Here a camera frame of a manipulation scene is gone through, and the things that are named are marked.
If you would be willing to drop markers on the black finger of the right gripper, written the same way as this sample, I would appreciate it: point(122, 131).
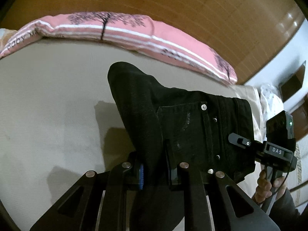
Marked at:
point(240, 141)

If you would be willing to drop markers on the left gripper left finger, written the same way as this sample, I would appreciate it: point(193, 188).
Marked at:
point(97, 201)

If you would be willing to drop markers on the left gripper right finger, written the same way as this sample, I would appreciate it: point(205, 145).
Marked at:
point(213, 201)

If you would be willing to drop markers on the black pants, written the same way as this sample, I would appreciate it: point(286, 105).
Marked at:
point(168, 126)

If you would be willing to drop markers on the right dark sleeve forearm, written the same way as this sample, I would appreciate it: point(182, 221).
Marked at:
point(284, 210)

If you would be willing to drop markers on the person right hand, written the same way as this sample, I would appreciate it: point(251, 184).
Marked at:
point(263, 189)

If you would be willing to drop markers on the white dotted blanket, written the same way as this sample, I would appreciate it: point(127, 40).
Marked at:
point(270, 101)

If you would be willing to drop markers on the beige bed sheet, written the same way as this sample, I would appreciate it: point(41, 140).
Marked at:
point(59, 119)

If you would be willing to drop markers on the wooden headboard panel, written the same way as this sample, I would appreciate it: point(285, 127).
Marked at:
point(246, 33)

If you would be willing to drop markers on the pink striped bolster pillow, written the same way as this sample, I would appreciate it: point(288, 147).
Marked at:
point(139, 33)

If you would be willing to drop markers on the wall mounted television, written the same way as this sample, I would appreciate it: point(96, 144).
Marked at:
point(293, 83)

